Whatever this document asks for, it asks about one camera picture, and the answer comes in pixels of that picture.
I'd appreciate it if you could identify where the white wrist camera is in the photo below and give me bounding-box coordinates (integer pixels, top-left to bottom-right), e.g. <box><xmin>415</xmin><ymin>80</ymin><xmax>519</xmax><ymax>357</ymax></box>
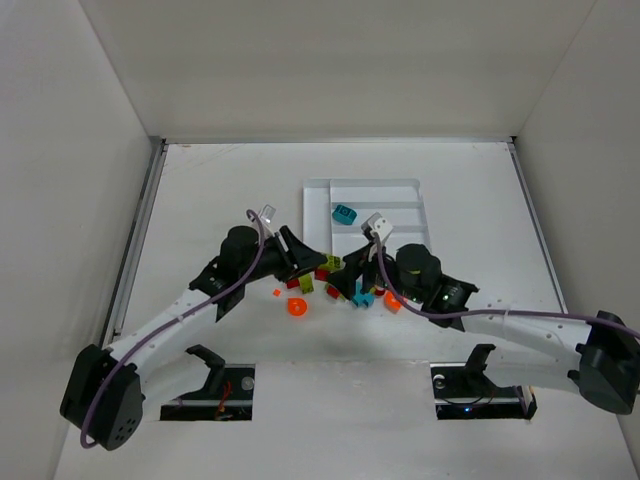
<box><xmin>258</xmin><ymin>204</ymin><xmax>276</xmax><ymax>226</ymax></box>
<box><xmin>361</xmin><ymin>212</ymin><xmax>393</xmax><ymax>247</ymax></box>

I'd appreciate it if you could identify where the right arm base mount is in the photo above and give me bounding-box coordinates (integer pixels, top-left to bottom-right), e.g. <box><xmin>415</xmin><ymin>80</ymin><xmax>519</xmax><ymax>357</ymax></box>
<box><xmin>430</xmin><ymin>344</ymin><xmax>538</xmax><ymax>421</ymax></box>

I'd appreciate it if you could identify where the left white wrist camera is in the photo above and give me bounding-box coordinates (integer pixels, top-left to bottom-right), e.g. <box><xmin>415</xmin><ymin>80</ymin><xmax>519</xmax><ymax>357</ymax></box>
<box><xmin>258</xmin><ymin>204</ymin><xmax>276</xmax><ymax>226</ymax></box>

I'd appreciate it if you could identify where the orange round lego left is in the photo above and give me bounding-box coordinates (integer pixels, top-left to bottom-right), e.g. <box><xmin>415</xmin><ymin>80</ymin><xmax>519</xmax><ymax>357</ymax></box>
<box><xmin>287</xmin><ymin>297</ymin><xmax>308</xmax><ymax>317</ymax></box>

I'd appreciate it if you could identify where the red slope lego brick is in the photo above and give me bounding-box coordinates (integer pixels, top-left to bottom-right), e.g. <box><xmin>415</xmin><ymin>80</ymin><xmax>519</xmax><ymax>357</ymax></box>
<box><xmin>314</xmin><ymin>269</ymin><xmax>330</xmax><ymax>282</ymax></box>

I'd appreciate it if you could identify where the green square lego brick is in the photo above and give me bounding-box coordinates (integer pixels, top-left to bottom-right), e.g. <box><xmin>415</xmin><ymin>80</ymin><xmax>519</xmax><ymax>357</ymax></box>
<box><xmin>298</xmin><ymin>274</ymin><xmax>314</xmax><ymax>295</ymax></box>

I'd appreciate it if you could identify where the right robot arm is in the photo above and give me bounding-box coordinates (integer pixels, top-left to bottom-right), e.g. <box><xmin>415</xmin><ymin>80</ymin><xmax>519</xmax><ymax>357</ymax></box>
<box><xmin>327</xmin><ymin>243</ymin><xmax>639</xmax><ymax>415</ymax></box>

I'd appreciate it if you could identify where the red arch lego brick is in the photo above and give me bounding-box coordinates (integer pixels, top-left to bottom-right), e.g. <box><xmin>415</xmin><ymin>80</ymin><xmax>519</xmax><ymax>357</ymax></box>
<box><xmin>286</xmin><ymin>278</ymin><xmax>300</xmax><ymax>289</ymax></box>

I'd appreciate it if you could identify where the white compartment tray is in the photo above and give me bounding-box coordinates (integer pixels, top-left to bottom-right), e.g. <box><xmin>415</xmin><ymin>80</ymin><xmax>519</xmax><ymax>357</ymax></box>
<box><xmin>301</xmin><ymin>177</ymin><xmax>434</xmax><ymax>264</ymax></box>

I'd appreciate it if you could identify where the orange round lego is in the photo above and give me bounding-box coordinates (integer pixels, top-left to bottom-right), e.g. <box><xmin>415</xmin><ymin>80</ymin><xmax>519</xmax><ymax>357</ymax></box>
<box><xmin>287</xmin><ymin>297</ymin><xmax>308</xmax><ymax>317</ymax></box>
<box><xmin>384</xmin><ymin>291</ymin><xmax>403</xmax><ymax>314</ymax></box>

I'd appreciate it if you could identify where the small green lego brick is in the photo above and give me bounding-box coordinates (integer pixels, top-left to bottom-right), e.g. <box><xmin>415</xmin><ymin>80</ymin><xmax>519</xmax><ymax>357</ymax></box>
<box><xmin>320</xmin><ymin>255</ymin><xmax>344</xmax><ymax>273</ymax></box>

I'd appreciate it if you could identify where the orange round lego right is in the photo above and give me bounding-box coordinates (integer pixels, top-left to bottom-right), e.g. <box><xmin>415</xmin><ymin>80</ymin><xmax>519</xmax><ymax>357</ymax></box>
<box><xmin>384</xmin><ymin>291</ymin><xmax>403</xmax><ymax>314</ymax></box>

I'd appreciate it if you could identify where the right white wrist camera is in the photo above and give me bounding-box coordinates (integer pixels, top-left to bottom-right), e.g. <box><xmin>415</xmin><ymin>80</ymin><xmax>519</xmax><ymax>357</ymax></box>
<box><xmin>361</xmin><ymin>212</ymin><xmax>393</xmax><ymax>247</ymax></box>

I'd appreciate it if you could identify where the teal stepped lego brick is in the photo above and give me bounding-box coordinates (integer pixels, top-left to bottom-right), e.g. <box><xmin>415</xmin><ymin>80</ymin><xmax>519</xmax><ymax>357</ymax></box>
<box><xmin>351</xmin><ymin>281</ymin><xmax>375</xmax><ymax>308</ymax></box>

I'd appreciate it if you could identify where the teal rounded lego brick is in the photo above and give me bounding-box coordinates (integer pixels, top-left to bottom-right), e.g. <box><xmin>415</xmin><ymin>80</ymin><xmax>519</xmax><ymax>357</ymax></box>
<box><xmin>332</xmin><ymin>204</ymin><xmax>357</xmax><ymax>226</ymax></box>

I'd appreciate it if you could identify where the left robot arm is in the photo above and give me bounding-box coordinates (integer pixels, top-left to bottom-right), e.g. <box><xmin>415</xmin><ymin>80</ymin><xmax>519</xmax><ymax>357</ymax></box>
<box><xmin>60</xmin><ymin>225</ymin><xmax>326</xmax><ymax>451</ymax></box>

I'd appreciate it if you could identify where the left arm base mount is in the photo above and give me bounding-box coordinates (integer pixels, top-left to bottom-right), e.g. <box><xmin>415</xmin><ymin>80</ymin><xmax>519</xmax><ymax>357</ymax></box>
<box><xmin>159</xmin><ymin>345</ymin><xmax>256</xmax><ymax>422</ymax></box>

